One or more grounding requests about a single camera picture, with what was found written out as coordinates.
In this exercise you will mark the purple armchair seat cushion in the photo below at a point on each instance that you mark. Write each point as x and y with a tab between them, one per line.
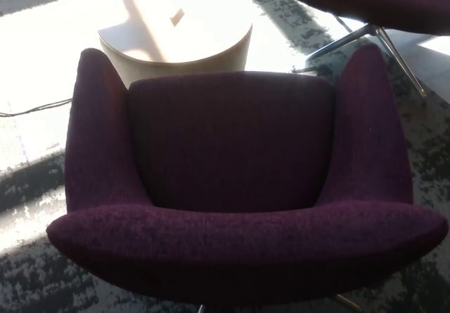
228	140

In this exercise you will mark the chrome lounge chair leg base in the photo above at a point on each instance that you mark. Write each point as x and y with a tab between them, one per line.
373	29

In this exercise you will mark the purple fabric armchair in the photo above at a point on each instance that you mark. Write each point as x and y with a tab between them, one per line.
246	242

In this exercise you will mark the round light wooden side table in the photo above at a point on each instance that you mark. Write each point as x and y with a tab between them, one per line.
175	28

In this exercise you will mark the brass armchair leg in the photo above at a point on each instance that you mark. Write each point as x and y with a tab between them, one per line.
348	303

